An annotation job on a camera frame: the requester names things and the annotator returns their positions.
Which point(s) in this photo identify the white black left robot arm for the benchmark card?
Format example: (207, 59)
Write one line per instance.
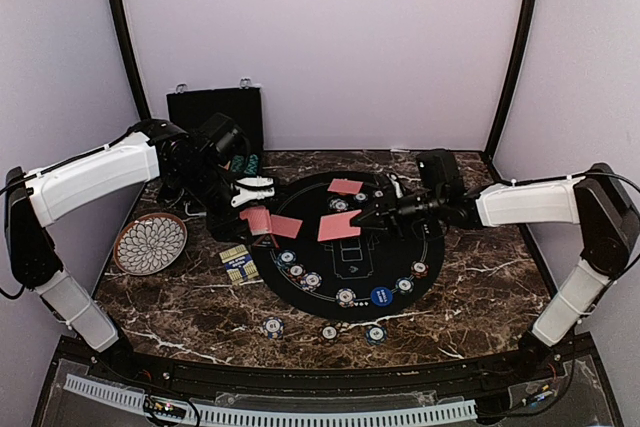
(150, 149)

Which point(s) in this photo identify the blue small blind button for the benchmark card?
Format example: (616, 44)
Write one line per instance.
(382, 296)

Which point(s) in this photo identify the brown white chip stack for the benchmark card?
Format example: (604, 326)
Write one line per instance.
(329, 334)

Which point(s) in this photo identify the red chip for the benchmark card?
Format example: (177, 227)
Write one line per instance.
(419, 269)

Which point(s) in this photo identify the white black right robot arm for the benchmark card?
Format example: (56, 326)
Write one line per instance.
(583, 227)

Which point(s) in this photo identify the teal blue chip stack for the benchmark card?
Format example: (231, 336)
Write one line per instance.
(375, 335)

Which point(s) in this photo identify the white blue chip top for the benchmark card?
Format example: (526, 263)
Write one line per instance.
(338, 205)

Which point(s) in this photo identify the orange chip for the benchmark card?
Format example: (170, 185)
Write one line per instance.
(296, 271)

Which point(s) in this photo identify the gold blue card box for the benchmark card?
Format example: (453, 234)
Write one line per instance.
(239, 264)

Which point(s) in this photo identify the teal chip row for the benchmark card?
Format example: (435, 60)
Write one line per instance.
(252, 165)
(238, 164)

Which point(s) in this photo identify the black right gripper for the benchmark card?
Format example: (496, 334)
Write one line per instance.
(387, 214)

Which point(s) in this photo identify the black left frame post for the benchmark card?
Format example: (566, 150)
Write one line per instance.
(123, 36)

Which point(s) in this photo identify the teal chip row right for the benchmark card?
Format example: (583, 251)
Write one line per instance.
(252, 165)

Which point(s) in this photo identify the red triangular all-in button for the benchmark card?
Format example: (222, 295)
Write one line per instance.
(266, 241)

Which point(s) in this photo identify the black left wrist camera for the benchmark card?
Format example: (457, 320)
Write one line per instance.
(221, 138)

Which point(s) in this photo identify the blue white chip stack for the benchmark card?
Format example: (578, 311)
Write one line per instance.
(273, 327)

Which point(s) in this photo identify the teal chip row left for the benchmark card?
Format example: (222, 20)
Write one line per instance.
(238, 164)

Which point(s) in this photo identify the red card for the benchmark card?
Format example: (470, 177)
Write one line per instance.
(338, 226)
(345, 186)
(285, 226)

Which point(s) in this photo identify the white blue chip bottom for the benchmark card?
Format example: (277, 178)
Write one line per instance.
(345, 298)

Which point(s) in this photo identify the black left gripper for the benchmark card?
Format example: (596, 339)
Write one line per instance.
(223, 227)

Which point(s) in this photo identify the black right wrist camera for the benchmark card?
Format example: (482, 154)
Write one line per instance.
(439, 166)

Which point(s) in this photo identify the floral ceramic plate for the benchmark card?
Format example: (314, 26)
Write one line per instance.
(150, 244)

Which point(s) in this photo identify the white cable duct strip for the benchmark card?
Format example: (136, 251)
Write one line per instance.
(260, 410)

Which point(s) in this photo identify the red playing card deck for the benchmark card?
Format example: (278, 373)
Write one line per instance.
(258, 219)

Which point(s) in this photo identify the black poker chip case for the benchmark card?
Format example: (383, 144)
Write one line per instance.
(188, 110)

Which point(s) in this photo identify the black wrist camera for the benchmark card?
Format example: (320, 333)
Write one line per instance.
(439, 166)
(221, 138)

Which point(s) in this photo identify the round black poker mat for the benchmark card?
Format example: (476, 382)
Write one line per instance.
(373, 259)

